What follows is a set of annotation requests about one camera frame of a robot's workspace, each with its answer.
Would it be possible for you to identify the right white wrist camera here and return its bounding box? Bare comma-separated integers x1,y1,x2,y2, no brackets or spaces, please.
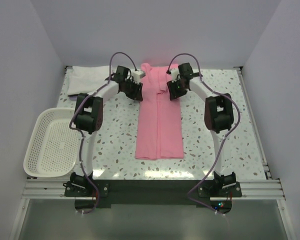
166,68,180,82

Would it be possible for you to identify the folded purple t shirt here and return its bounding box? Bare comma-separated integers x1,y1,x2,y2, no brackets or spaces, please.
69,95,78,101

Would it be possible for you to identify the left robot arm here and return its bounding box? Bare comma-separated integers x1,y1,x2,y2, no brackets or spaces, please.
69,66,146,188

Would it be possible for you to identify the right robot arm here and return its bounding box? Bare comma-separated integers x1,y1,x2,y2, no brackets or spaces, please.
166,63,241,180

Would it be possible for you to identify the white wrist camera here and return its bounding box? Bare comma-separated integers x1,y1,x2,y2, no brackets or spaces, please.
131,69,146,84
166,68,180,82

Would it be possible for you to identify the white perforated plastic basket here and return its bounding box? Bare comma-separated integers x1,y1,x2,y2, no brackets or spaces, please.
23,107,80,178

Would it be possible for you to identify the pink t shirt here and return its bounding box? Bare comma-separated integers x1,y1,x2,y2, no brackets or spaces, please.
135,63,184,160

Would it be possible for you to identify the folded white t shirt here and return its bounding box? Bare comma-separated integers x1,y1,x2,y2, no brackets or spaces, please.
67,65,109,95

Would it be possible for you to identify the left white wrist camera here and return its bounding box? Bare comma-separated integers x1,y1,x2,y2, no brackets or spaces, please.
131,69,146,84

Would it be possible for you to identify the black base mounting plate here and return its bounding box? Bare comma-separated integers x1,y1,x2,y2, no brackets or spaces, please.
63,177,243,213

